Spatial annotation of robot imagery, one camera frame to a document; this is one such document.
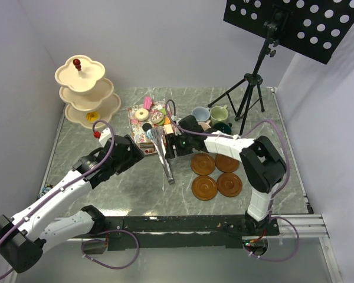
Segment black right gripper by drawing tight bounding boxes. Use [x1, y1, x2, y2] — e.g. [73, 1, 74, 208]
[164, 131, 194, 160]

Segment metal serving tongs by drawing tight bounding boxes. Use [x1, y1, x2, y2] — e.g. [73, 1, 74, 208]
[146, 127, 175, 185]

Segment yellow toy tart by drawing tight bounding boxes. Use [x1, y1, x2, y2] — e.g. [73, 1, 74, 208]
[86, 111, 100, 124]

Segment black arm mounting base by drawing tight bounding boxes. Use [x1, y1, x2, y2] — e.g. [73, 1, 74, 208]
[68, 215, 275, 252]

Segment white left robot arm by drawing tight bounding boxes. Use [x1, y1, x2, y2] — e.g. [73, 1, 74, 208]
[0, 129, 144, 273]

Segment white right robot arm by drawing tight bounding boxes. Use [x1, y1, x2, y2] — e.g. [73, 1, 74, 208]
[165, 115, 290, 235]

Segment chocolate layer toy cake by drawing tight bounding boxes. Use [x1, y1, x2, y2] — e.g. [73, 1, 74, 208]
[140, 142, 155, 150]

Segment cream toy wafer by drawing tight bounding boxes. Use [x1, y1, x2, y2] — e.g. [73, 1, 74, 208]
[163, 124, 175, 134]

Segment brown wooden coaster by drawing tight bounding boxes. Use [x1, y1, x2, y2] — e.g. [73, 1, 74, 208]
[191, 153, 216, 176]
[217, 173, 242, 198]
[191, 176, 218, 201]
[215, 154, 240, 173]

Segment pink mug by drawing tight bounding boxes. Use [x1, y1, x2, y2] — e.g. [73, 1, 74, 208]
[198, 122, 211, 131]

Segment black toy cookie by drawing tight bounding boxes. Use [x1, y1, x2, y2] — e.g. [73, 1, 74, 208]
[142, 123, 153, 132]

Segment light blue mug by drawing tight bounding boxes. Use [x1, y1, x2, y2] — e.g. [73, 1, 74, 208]
[191, 106, 210, 122]

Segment green toy macaron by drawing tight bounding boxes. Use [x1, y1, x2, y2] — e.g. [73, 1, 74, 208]
[160, 108, 170, 116]

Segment floral serving tray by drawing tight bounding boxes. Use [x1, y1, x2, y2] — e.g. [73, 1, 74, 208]
[127, 99, 176, 156]

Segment white toy donut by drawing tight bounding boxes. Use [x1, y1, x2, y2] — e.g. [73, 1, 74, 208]
[135, 108, 149, 121]

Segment light green mug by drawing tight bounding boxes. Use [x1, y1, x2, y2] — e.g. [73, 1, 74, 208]
[210, 105, 229, 126]

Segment dark green mug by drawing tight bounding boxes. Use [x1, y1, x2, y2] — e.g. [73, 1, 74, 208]
[212, 122, 232, 134]

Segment pink toy popsicle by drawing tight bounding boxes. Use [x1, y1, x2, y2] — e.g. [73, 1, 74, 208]
[143, 96, 153, 110]

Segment cream three-tier dessert stand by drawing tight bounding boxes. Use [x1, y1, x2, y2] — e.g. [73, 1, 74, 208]
[54, 55, 122, 129]

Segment black perforated calibration board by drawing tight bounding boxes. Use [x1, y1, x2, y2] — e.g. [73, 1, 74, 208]
[224, 1, 354, 64]

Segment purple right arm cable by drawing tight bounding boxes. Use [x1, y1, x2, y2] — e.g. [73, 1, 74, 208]
[164, 99, 300, 263]

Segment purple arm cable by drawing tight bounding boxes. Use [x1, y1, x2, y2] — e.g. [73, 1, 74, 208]
[0, 120, 140, 281]
[164, 99, 300, 263]

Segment aluminium frame rail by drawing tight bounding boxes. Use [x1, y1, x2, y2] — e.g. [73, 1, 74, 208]
[277, 214, 343, 283]

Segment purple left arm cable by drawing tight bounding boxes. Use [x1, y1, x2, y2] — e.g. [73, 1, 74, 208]
[0, 120, 140, 281]

